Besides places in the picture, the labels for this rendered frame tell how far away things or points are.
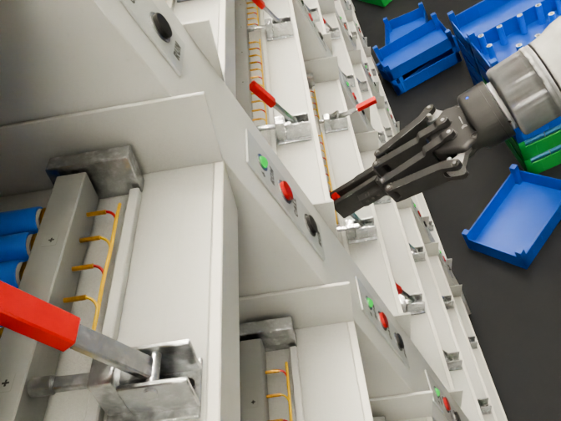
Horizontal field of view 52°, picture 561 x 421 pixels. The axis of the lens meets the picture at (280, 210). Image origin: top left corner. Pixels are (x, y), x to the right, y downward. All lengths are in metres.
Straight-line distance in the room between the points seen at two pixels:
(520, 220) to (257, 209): 1.59
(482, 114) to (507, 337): 1.10
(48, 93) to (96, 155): 0.04
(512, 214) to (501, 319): 0.37
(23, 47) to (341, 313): 0.31
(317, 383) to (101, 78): 0.28
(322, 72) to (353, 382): 0.78
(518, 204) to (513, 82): 1.31
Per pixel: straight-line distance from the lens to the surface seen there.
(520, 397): 1.65
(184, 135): 0.35
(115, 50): 0.33
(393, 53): 2.74
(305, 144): 0.68
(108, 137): 0.36
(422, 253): 1.27
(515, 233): 1.91
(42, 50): 0.34
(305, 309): 0.48
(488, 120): 0.70
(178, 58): 0.38
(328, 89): 1.13
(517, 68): 0.70
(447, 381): 0.90
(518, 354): 1.70
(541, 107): 0.70
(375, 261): 0.79
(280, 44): 0.90
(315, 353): 0.48
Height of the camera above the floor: 1.49
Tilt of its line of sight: 38 degrees down
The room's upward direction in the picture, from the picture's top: 38 degrees counter-clockwise
